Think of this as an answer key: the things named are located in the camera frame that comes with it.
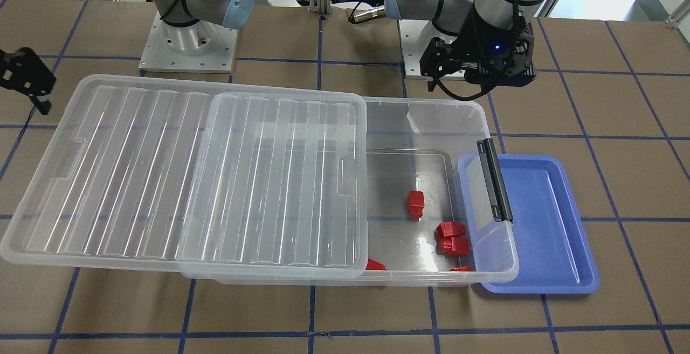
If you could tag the clear plastic storage box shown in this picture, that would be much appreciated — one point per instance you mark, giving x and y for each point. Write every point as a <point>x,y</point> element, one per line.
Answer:
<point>431,192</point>

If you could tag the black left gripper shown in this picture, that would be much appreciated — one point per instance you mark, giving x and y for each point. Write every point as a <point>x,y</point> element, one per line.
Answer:
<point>475,36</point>

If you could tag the red block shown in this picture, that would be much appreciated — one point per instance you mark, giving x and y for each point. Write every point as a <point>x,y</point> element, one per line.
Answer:
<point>455,246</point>
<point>450,229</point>
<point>375,265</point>
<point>415,203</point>
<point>465,268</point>

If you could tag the clear plastic box lid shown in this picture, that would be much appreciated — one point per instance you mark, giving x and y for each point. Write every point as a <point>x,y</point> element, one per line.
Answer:
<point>114,183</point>

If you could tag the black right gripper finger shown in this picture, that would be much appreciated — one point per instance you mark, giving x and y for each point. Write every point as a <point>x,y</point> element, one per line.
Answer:
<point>23,71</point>

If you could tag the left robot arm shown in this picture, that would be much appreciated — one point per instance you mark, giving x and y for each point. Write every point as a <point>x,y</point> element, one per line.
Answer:
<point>447,17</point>

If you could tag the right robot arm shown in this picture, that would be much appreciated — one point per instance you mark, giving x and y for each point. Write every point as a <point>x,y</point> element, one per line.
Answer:
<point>230,14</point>

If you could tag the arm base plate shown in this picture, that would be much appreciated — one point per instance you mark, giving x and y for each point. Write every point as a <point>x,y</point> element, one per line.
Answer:
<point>201,48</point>
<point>415,36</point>

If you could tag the black box latch handle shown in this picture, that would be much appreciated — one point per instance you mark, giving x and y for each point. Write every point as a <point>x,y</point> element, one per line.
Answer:
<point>495,185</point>

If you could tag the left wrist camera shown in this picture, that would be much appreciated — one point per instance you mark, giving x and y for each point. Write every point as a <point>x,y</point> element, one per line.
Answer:
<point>503,59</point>

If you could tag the blue plastic tray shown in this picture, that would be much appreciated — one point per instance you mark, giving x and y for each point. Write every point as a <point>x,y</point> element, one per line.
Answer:
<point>545,249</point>

